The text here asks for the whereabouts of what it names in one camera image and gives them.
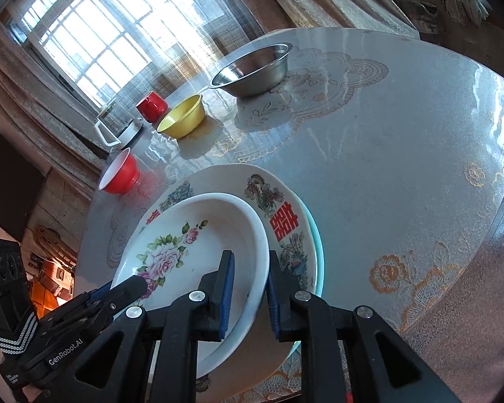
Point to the large barred window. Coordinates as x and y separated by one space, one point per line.
101 29

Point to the red plastic bowl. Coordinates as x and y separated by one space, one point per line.
124 174

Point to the white curtain tieback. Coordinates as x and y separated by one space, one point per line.
462 2

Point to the glass electric kettle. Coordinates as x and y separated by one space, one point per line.
117 128

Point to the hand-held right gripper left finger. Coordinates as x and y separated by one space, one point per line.
227 294

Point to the black wall television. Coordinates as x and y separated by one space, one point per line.
12 184

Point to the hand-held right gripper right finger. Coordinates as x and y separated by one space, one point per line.
274 298

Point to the orange red appliance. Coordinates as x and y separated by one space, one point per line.
48 285

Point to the yellow plastic bowl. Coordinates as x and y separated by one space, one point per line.
180 119

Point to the teal round plate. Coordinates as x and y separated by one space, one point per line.
317 239

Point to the sheer white curtain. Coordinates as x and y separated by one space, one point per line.
172 42

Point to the wooden chair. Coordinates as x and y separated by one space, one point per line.
52 243

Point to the small white floral dish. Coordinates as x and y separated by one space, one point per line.
210 235

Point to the large white decorated plate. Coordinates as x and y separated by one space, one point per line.
285 222

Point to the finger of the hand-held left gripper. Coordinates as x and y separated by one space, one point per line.
101 291
130 287

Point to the stainless steel bowl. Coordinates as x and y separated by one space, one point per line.
252 71

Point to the red mug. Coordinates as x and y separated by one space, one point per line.
151 107

